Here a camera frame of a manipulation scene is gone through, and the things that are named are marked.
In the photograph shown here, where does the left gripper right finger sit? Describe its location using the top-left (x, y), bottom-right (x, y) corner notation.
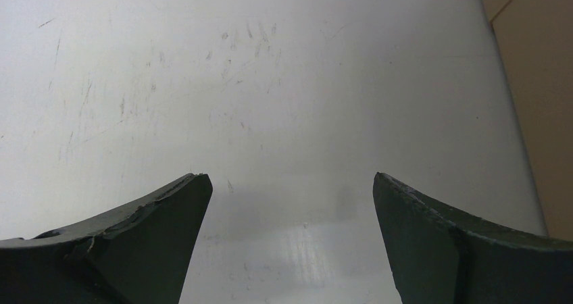
top-left (373, 173), bottom-right (572, 303)

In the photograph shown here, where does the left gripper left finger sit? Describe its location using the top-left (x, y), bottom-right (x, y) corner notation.
top-left (1, 174), bottom-right (213, 303)

